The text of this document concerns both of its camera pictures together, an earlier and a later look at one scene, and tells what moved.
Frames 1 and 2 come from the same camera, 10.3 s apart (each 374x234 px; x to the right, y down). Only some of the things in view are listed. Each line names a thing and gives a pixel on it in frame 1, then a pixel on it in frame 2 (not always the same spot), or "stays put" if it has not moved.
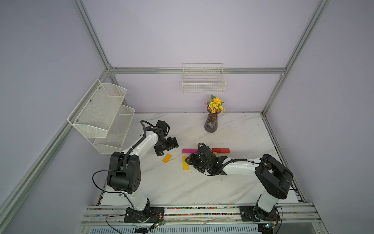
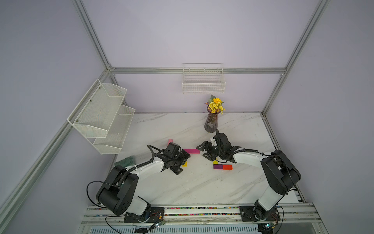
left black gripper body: x=166 y=145 -> x=177 y=161
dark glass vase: x=211 y=123 stays put
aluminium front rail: x=295 y=212 stays put
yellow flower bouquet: x=215 y=105 stays put
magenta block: x=193 y=150 stays put
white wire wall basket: x=203 y=78 stays put
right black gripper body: x=196 y=162 -> x=214 y=151
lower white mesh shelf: x=116 y=134 stays put
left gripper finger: x=175 y=143 -> x=186 y=155
